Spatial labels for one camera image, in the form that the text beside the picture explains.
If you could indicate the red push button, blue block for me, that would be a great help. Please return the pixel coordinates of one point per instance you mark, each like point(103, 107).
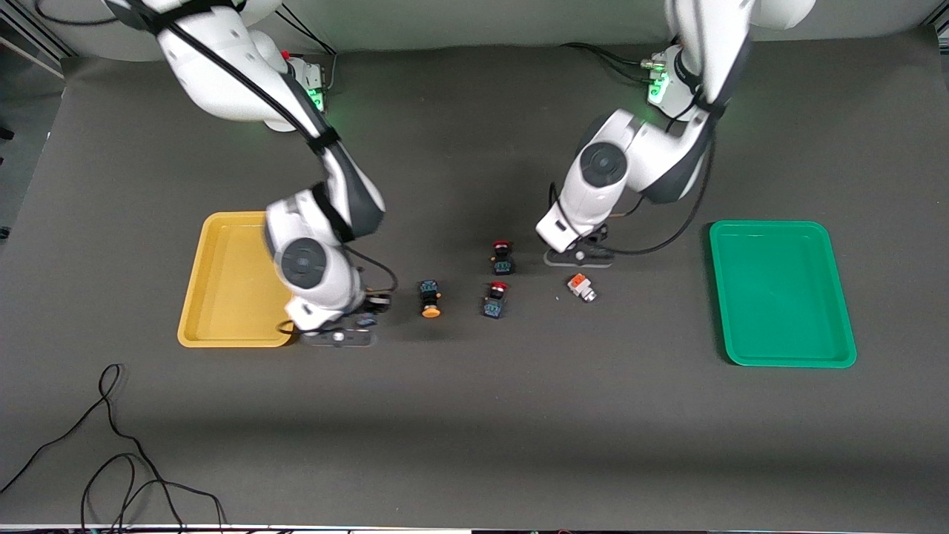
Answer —
point(502, 256)
point(495, 300)

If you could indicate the aluminium frame rail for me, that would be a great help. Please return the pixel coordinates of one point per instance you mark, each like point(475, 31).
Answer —
point(37, 44)

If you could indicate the green plastic tray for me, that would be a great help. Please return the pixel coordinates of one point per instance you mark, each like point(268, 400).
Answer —
point(782, 297)

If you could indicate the dark grey table mat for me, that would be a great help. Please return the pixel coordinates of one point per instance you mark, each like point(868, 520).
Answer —
point(474, 415)

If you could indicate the yellow push button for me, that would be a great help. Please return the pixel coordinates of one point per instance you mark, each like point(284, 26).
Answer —
point(366, 320)
point(430, 298)

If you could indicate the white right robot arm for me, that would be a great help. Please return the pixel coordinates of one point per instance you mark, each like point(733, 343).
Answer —
point(222, 67)

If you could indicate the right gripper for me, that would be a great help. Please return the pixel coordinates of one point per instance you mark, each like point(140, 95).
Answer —
point(377, 303)

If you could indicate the yellow plastic tray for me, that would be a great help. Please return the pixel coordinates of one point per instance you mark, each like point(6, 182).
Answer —
point(222, 297)

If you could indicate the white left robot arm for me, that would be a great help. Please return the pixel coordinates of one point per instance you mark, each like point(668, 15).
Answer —
point(645, 156)

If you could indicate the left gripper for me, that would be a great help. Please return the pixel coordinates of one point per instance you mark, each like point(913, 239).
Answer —
point(597, 233)

